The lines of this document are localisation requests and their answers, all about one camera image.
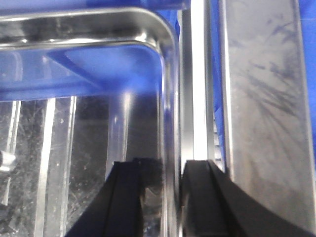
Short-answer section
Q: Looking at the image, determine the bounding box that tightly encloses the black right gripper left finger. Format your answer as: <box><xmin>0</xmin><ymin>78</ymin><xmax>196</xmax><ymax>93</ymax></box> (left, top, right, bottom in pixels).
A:
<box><xmin>66</xmin><ymin>158</ymin><xmax>162</xmax><ymax>237</ymax></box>

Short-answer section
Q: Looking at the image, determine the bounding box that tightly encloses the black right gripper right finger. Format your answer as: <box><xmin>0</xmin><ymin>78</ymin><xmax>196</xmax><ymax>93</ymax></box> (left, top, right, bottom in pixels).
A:
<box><xmin>181</xmin><ymin>160</ymin><xmax>314</xmax><ymax>237</ymax></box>

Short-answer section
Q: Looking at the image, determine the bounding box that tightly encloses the silver metal tray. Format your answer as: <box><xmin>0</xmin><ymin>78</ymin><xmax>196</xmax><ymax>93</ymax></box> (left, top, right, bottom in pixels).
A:
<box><xmin>0</xmin><ymin>7</ymin><xmax>180</xmax><ymax>237</ymax></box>

